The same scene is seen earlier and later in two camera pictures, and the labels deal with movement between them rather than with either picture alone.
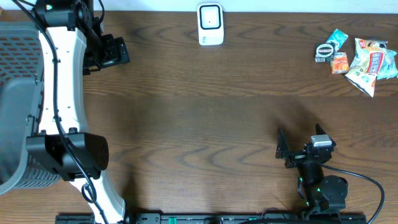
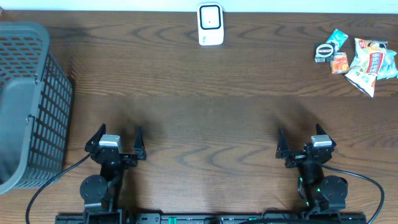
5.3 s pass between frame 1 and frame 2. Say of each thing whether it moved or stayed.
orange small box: stayed
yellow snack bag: stayed
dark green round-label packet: stayed
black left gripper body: moved
